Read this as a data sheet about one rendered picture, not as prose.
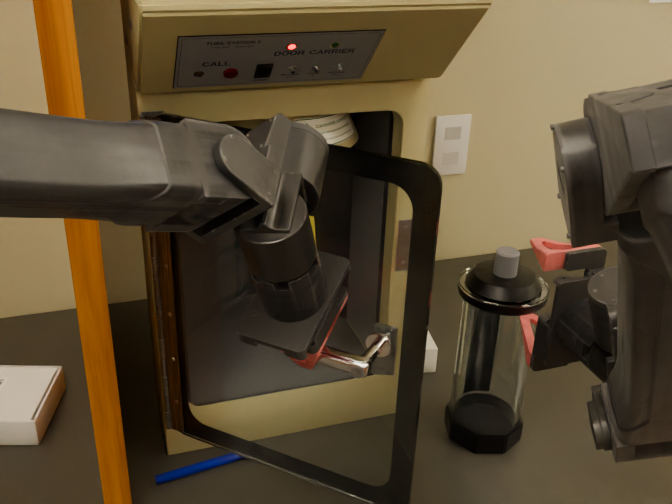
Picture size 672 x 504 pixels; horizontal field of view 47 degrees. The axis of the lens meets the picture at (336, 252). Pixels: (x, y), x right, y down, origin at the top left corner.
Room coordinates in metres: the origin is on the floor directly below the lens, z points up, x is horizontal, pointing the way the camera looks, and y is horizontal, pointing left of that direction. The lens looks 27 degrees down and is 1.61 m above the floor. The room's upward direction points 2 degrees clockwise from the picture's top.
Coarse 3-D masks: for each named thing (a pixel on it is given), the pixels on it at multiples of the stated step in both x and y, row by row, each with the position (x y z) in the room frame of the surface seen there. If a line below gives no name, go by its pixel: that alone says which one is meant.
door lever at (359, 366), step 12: (372, 336) 0.62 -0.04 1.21; (384, 336) 0.62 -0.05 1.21; (324, 348) 0.60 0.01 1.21; (372, 348) 0.60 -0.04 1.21; (384, 348) 0.61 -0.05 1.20; (324, 360) 0.59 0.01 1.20; (336, 360) 0.58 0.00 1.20; (348, 360) 0.58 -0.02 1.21; (360, 360) 0.58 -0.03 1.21; (372, 360) 0.59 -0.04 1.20; (348, 372) 0.58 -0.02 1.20; (360, 372) 0.57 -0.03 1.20
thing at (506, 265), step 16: (496, 256) 0.81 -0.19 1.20; (512, 256) 0.80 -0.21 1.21; (480, 272) 0.81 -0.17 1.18; (496, 272) 0.80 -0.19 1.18; (512, 272) 0.80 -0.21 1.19; (528, 272) 0.81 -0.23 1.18; (480, 288) 0.78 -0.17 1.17; (496, 288) 0.78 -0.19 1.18; (512, 288) 0.77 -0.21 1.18; (528, 288) 0.78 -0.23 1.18
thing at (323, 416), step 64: (384, 192) 0.62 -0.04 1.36; (192, 256) 0.71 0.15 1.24; (384, 256) 0.62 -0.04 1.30; (192, 320) 0.71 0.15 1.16; (384, 320) 0.62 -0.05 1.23; (192, 384) 0.71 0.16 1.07; (256, 384) 0.68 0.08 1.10; (320, 384) 0.65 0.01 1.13; (384, 384) 0.62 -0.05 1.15; (256, 448) 0.68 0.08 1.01; (320, 448) 0.64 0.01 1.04; (384, 448) 0.61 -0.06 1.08
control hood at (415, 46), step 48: (144, 0) 0.64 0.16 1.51; (192, 0) 0.65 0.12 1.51; (240, 0) 0.66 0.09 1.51; (288, 0) 0.67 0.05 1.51; (336, 0) 0.69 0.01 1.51; (384, 0) 0.70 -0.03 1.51; (432, 0) 0.72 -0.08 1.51; (480, 0) 0.73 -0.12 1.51; (144, 48) 0.66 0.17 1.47; (384, 48) 0.75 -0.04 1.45; (432, 48) 0.77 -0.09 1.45
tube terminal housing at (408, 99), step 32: (128, 32) 0.76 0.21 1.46; (128, 64) 0.80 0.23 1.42; (160, 96) 0.75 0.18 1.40; (192, 96) 0.76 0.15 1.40; (224, 96) 0.77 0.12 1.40; (256, 96) 0.78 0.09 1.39; (288, 96) 0.79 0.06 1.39; (320, 96) 0.80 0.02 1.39; (352, 96) 0.81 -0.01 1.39; (384, 96) 0.83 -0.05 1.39; (416, 96) 0.84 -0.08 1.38; (416, 128) 0.84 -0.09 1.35; (160, 384) 0.75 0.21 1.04; (160, 416) 0.80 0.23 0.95; (192, 448) 0.75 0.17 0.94
